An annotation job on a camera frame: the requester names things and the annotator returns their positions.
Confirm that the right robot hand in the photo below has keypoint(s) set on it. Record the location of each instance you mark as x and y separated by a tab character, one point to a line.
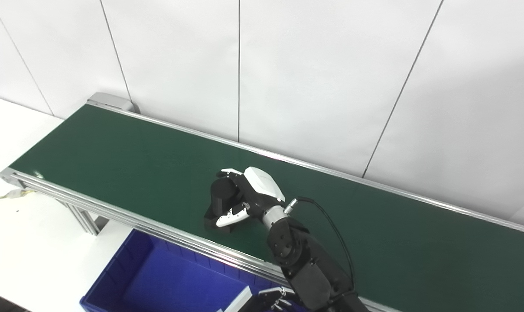
274	298

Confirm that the black block part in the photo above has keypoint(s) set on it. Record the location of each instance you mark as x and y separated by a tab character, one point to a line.
220	193

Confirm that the white square part with hole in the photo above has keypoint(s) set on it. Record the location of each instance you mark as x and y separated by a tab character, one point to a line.
240	302

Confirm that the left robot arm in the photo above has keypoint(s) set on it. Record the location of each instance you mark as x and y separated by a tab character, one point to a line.
305	264

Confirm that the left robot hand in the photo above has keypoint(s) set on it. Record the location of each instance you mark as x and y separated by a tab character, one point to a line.
262	186

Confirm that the blue plastic bin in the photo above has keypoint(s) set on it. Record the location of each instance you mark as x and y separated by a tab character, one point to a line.
166	277

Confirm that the green conveyor belt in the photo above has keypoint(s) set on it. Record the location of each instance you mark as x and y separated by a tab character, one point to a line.
114	212
374	242

